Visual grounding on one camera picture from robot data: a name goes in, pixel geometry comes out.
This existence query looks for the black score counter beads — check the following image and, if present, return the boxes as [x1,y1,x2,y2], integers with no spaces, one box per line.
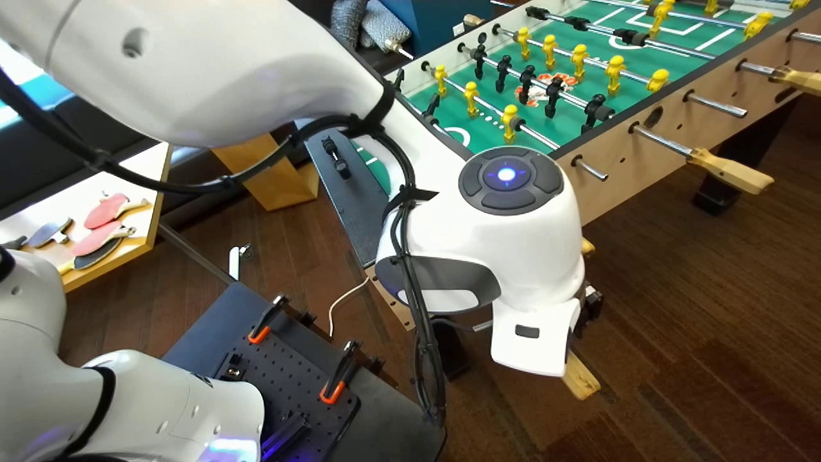
[320,134,355,182]

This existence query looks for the black clamp with orange tip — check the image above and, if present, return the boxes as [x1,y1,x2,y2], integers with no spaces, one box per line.
[315,338,361,409]
[243,293,291,350]

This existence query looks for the dark grey robot base plate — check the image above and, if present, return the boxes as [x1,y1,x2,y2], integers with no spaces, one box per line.
[161,279,450,462]

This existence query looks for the foosball table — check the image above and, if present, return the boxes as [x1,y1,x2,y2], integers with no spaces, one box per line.
[302,0,821,379]

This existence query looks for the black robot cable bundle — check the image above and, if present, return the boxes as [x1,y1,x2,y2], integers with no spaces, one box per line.
[0,66,452,430]

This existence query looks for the grey corrugated hose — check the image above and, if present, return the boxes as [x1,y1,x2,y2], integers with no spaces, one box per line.
[327,0,372,49]

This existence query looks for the red table tennis paddle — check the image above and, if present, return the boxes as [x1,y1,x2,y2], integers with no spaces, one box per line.
[82,189,133,233]
[69,220,133,265]

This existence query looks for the grey table tennis paddle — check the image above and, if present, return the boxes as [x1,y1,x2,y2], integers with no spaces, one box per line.
[24,216,77,251]

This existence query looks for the silver metal bracket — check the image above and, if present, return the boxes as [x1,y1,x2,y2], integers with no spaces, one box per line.
[223,242,256,285]

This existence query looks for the blue box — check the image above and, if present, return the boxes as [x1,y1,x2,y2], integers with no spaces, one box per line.
[381,0,508,56]

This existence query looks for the wooden stand block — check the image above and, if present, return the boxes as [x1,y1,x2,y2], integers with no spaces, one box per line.
[211,125,320,216]

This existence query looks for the white cable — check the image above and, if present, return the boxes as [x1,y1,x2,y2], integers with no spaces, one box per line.
[327,269,381,338]

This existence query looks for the steel foosball rod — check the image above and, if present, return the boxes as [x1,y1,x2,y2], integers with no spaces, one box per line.
[636,0,821,49]
[418,58,614,184]
[491,22,751,121]

